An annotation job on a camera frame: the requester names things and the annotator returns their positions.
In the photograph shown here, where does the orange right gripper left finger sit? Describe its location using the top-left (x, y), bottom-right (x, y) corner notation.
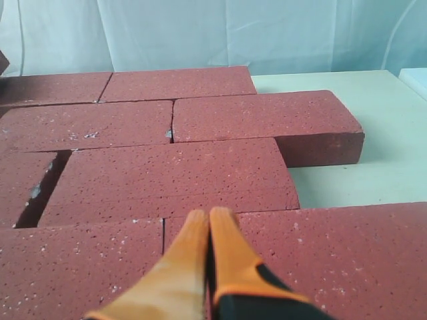
top-left (85, 209), bottom-right (209, 320)

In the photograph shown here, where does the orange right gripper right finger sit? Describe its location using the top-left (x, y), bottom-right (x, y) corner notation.
top-left (209, 207), bottom-right (330, 319)

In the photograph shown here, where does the red brick with chipped corner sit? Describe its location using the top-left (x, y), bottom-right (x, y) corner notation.
top-left (1, 101), bottom-right (173, 152)

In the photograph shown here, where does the red brick third row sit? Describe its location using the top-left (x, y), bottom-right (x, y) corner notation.
top-left (39, 138), bottom-right (300, 227)

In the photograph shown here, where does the red brick second row right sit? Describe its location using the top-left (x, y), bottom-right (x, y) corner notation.
top-left (172, 90), bottom-right (365, 167)

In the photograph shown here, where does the red brick back row right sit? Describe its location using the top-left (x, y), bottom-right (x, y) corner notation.
top-left (100, 66), bottom-right (257, 103)

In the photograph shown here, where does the red brick back row left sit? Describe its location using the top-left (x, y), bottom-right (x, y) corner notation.
top-left (1, 72), bottom-right (112, 107)

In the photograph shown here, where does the white backdrop curtain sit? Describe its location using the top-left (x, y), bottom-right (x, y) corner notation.
top-left (1, 1), bottom-right (426, 76)

